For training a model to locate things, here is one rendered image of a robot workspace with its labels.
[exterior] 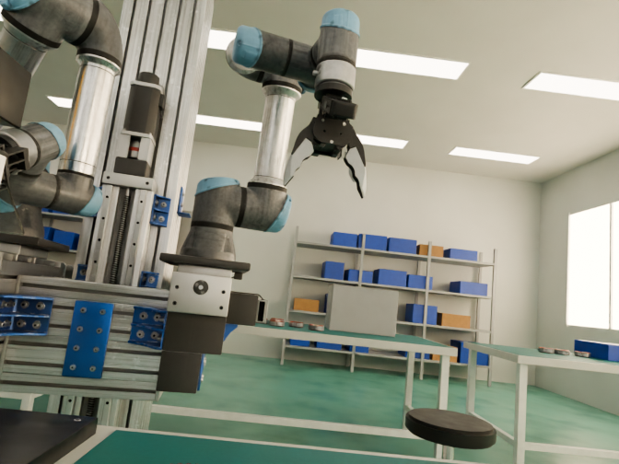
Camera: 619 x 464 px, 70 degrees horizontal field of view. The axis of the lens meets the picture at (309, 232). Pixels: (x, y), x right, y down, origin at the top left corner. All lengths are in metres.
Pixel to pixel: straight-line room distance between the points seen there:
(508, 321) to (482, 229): 1.53
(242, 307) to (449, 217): 6.51
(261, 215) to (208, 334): 0.36
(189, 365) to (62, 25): 0.78
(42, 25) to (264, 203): 0.63
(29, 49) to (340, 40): 0.66
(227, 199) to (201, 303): 0.31
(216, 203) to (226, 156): 6.26
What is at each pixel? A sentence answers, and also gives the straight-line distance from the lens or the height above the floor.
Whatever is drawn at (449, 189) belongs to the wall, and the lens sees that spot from 7.74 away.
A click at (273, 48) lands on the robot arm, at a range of 0.94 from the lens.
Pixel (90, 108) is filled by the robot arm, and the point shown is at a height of 1.33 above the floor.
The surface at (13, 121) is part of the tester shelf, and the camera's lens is 0.41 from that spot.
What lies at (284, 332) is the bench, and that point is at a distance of 2.90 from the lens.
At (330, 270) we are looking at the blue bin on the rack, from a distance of 6.53.
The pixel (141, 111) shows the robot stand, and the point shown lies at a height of 1.44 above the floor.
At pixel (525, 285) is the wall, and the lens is 8.03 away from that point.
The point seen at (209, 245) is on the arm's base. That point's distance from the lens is 1.18.
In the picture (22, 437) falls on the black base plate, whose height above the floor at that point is 0.77.
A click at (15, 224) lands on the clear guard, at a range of 0.68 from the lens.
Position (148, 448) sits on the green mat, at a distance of 0.67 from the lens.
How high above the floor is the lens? 0.96
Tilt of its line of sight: 9 degrees up
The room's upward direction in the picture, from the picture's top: 6 degrees clockwise
